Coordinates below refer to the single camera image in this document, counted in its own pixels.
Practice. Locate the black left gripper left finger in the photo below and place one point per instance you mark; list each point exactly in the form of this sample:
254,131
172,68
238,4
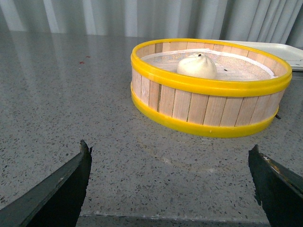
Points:
57,200

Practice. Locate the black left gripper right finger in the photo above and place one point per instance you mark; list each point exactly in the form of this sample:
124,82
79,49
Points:
277,189

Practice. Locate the white steamed bun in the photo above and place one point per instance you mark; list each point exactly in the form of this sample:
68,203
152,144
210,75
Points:
198,65

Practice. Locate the white bear print tray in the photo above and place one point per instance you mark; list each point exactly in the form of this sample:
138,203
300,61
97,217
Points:
293,56

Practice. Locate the wooden steamer with yellow rims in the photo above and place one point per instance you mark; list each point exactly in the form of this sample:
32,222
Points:
204,107

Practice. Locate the white steamer cloth liner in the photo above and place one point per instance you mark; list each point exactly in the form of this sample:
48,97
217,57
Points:
230,67

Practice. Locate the grey pleated curtain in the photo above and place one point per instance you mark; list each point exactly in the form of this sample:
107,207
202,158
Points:
269,21

